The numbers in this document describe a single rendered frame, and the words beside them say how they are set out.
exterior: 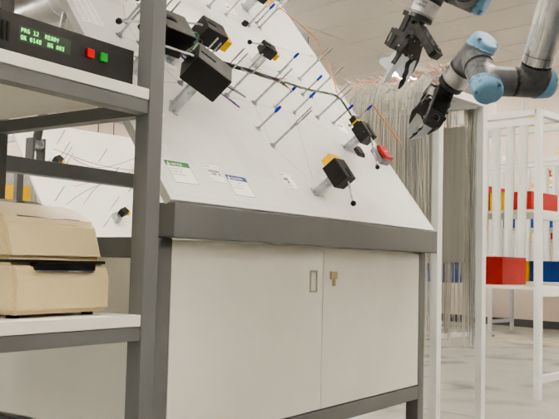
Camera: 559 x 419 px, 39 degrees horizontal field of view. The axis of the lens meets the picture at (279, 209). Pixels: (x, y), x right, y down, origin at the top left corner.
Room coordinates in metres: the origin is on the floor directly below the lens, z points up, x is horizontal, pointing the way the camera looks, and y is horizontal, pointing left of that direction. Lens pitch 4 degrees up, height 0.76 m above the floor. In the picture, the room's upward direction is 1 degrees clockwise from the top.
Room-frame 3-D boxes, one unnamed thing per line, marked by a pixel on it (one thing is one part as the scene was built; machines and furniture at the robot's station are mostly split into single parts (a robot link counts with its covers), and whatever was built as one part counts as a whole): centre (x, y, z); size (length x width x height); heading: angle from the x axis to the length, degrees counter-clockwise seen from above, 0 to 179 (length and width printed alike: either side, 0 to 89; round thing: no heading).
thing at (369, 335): (2.20, -0.27, 0.60); 0.55 x 0.03 x 0.39; 145
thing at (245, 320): (1.76, 0.05, 0.60); 0.55 x 0.02 x 0.39; 145
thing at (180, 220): (1.97, -0.12, 0.83); 1.18 x 0.05 x 0.06; 145
